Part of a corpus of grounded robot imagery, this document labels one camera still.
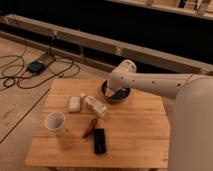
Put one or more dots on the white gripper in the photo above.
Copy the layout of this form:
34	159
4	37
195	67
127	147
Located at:
111	91

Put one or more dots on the clear plastic bottle white label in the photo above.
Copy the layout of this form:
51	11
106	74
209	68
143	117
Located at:
94	104

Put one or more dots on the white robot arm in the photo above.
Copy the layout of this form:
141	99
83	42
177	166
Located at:
190	98

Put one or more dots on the dark blue bowl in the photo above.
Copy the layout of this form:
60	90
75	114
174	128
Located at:
118	96

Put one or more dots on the white sponge block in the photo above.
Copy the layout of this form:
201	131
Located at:
74	104

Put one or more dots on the black remote control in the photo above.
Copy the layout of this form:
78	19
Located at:
99	141

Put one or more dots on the wooden table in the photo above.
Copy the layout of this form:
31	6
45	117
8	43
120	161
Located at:
132	134

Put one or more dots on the white paper cup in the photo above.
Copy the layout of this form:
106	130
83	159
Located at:
55	123

